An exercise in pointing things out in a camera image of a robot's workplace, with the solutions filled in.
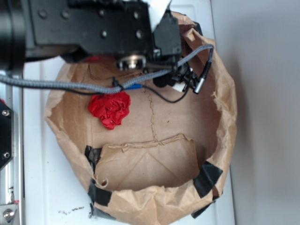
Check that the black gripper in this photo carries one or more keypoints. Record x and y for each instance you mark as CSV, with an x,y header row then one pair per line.
x,y
159,54

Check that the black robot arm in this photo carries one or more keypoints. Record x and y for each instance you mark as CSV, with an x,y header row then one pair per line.
x,y
86,31

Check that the crumpled red paper ball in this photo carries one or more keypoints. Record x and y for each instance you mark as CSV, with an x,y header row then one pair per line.
x,y
110,109

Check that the brown paper bag tray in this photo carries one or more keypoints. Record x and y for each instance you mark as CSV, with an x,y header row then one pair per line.
x,y
163,162

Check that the white plastic board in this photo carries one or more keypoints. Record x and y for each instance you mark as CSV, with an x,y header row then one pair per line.
x,y
53,194

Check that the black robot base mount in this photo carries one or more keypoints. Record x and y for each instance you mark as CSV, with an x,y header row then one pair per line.
x,y
5,135

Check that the aluminium frame rail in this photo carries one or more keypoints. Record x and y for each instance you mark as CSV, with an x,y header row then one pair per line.
x,y
12,209

